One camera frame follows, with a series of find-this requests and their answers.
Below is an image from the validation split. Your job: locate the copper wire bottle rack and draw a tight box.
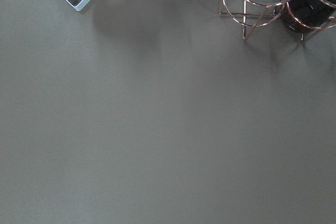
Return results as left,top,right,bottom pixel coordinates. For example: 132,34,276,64
218,0,336,44

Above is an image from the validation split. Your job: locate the tea bottle in rack front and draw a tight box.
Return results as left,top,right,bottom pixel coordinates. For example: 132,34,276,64
282,0,335,33

